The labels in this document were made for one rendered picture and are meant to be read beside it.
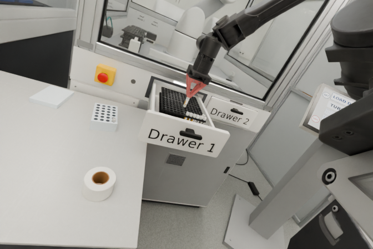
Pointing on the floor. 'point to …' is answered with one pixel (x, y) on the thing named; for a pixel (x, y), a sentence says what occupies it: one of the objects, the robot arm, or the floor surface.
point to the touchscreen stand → (278, 203)
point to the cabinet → (180, 160)
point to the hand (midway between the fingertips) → (188, 94)
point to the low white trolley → (65, 171)
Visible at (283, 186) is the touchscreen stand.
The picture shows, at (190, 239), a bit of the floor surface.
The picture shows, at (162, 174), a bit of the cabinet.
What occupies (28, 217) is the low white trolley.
